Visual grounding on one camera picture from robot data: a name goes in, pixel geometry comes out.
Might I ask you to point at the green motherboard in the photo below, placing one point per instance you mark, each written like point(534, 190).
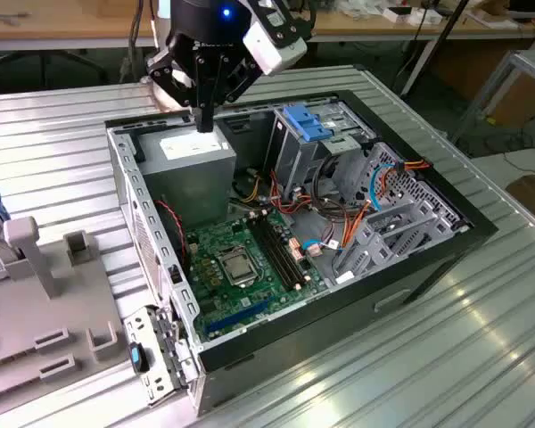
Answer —
point(223, 303)

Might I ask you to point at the metal disk bay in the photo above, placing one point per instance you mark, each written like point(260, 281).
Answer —
point(374, 243)

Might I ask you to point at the small white box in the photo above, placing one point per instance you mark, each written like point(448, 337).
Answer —
point(421, 18)

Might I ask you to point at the black RAM slot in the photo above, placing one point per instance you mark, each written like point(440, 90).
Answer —
point(270, 254)
point(277, 254)
point(289, 252)
point(283, 253)

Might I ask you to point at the black open PC case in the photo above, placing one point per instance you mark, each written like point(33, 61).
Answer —
point(339, 321)

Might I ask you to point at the wooden desk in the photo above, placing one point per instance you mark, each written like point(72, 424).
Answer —
point(49, 27)

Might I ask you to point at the grey parts rack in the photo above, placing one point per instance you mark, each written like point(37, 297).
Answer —
point(49, 321)

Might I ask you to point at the grey power supply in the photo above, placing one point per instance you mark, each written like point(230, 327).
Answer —
point(183, 187)

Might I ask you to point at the metal card retention bracket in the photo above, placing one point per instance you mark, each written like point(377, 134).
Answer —
point(138, 325)

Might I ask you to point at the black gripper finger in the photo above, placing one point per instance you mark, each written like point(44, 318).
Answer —
point(165, 73)
point(241, 78)

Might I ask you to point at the blue expansion slot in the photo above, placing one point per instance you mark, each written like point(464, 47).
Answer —
point(238, 317)

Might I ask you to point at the grey metal drive cage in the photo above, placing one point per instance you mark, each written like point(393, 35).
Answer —
point(294, 156)

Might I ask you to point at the CPU socket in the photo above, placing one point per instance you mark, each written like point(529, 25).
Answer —
point(219, 260)

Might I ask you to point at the silver CPU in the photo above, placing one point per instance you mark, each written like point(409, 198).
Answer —
point(238, 269)

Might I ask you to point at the blue drive cage latch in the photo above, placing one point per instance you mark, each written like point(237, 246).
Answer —
point(307, 122)

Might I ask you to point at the blue black latch clip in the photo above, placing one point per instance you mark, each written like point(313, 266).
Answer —
point(138, 356)

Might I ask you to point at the blue plug with white label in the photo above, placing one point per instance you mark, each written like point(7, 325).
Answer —
point(313, 248)

